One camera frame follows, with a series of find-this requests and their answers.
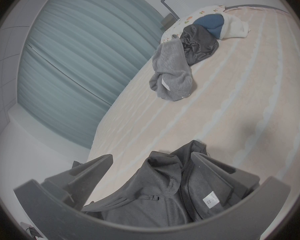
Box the white garment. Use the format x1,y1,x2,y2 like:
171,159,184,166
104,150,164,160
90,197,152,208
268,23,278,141
219,11,250,40

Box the dark blue garment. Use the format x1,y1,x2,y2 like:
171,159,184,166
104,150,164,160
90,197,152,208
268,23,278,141
194,14,225,38

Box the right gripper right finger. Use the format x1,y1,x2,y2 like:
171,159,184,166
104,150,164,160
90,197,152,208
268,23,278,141
191,152,260,197

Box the black shiny garment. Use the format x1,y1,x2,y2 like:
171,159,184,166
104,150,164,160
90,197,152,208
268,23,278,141
180,24,220,66

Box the grey bedside table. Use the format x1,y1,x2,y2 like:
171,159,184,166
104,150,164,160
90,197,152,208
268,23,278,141
161,13,177,30

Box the blue-green curtain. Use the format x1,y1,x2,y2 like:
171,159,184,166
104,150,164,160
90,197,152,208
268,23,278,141
17,45,110,150
26,0,165,104

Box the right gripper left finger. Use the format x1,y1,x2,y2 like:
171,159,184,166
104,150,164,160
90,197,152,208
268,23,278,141
41,154,113,211

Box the grey garment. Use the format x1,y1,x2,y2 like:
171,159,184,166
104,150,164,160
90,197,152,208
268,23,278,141
149,35,193,102

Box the bed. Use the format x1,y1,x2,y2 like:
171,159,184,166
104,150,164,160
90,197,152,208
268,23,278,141
86,0,300,209

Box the black T-shirt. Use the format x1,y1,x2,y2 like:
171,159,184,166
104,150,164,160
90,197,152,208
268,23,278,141
81,140,243,228

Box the white printed pillow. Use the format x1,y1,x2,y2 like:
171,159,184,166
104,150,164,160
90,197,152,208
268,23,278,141
161,5,226,44

